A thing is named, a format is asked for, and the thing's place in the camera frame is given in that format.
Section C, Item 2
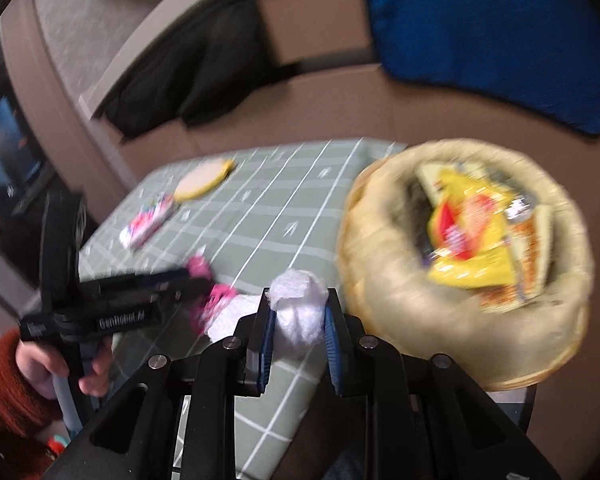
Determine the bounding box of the yellow snack bag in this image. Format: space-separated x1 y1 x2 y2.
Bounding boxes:
416 162 517 289

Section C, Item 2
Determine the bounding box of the left hand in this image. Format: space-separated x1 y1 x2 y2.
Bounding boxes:
16 337 114 400

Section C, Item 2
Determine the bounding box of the white tissue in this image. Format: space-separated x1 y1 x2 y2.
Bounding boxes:
200 269 328 360

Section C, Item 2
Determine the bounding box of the brown snack wrapper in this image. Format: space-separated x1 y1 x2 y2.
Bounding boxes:
478 204 553 312

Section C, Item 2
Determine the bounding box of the pink white candy box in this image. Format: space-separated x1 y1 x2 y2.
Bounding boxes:
119 194 176 252

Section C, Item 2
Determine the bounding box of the dark oven window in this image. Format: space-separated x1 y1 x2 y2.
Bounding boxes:
0 38 56 259

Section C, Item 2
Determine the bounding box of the pink wrapper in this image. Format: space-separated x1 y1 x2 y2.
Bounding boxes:
186 256 238 335

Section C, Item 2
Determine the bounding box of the black cloth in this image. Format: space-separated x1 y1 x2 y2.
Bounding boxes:
102 0 299 141

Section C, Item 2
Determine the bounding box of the orange sleeve left forearm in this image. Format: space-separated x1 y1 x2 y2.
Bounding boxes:
0 330 61 438

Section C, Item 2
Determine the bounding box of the green grid tablecloth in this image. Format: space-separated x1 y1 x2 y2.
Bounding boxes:
80 139 403 479

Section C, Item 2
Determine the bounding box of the trash bin with beige bag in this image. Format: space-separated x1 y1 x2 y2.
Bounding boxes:
337 139 594 391

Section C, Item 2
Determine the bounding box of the blue towel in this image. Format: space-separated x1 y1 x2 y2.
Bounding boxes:
366 0 600 136

